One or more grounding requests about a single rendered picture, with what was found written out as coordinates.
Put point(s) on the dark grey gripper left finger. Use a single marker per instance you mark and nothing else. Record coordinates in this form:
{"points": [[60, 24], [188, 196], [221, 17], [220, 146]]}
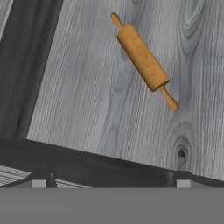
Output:
{"points": [[51, 180]]}

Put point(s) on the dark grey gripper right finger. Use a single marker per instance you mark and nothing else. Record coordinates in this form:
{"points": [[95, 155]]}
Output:
{"points": [[171, 180]]}

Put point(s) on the brown wooden rolling pin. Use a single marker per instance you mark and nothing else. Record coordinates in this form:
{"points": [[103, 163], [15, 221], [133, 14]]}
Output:
{"points": [[143, 59]]}

